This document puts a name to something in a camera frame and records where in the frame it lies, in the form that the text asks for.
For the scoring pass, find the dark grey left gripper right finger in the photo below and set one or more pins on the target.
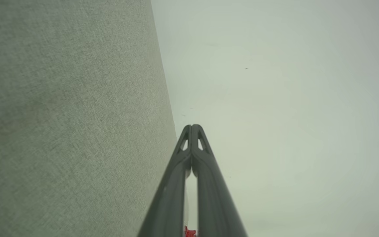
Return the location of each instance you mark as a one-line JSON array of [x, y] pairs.
[[215, 204]]

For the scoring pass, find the red shorts with white stripe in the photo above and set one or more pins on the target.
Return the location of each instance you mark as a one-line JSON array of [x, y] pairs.
[[189, 233]]

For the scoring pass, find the grey fabric sofa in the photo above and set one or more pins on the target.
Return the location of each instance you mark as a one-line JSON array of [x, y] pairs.
[[61, 115]]

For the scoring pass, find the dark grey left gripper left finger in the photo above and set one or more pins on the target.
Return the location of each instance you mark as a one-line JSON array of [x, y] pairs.
[[169, 204]]

